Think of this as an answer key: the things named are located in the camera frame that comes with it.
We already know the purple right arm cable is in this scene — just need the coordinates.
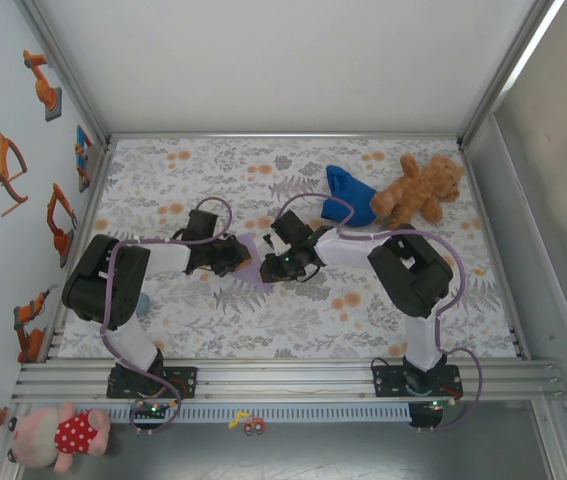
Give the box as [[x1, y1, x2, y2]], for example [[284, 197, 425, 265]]
[[280, 192, 487, 434]]

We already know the pink pig plush toy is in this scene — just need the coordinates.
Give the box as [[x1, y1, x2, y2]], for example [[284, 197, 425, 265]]
[[6, 401, 113, 475]]

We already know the white slotted cable duct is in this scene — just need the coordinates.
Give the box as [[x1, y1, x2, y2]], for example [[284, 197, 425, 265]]
[[105, 403, 412, 424]]

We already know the blue orange wall sticker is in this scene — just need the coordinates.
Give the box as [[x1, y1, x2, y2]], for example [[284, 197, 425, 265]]
[[73, 124, 94, 194]]

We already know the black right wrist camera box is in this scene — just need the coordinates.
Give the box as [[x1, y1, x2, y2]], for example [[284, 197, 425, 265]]
[[270, 209, 315, 247]]

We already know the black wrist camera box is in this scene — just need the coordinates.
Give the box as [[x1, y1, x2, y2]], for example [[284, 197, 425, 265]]
[[185, 209, 220, 240], [270, 209, 315, 247]]

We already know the floral printed table mat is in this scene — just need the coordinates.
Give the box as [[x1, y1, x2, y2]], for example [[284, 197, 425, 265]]
[[57, 137, 522, 360]]

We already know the blue cloth bag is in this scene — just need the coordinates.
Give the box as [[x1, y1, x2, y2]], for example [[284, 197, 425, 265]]
[[321, 164, 378, 229]]

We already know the lilac cloth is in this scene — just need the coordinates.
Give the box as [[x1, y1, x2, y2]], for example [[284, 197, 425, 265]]
[[226, 232, 275, 296]]

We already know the aluminium frame post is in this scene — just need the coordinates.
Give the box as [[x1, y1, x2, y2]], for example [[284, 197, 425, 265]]
[[456, 0, 564, 149], [16, 0, 112, 147]]

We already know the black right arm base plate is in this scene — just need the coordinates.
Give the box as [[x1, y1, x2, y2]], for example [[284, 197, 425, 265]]
[[372, 363, 462, 399]]

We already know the brown teddy bear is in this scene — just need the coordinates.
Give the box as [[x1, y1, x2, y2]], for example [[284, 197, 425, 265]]
[[370, 153, 466, 233]]

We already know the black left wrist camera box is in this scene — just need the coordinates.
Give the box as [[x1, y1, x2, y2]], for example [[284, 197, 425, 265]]
[[185, 209, 220, 240]]

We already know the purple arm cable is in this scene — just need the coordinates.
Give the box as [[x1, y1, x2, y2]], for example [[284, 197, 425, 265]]
[[280, 192, 487, 434], [100, 195, 235, 436]]

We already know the aluminium front rail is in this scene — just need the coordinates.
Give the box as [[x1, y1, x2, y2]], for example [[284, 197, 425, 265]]
[[10, 357, 567, 404]]

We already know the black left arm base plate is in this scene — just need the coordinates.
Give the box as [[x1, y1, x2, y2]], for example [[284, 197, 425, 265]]
[[106, 362, 198, 400]]

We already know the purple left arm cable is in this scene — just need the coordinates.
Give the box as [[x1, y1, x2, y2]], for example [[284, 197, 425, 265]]
[[100, 195, 235, 436]]

